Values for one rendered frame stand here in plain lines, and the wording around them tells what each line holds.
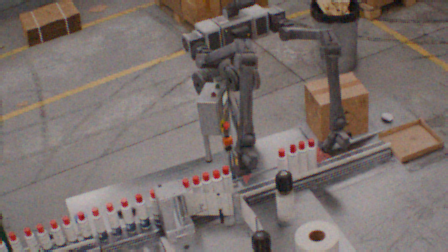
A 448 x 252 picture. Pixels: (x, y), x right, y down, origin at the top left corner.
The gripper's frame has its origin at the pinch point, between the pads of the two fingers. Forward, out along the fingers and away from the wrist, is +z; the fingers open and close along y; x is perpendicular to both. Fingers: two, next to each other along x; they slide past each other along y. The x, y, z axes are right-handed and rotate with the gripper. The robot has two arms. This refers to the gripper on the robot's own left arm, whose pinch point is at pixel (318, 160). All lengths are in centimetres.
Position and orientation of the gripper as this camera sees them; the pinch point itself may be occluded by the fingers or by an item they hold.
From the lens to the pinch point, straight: 363.3
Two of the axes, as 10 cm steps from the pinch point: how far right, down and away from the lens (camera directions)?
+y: 3.4, 5.0, -7.9
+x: 8.0, 2.9, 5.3
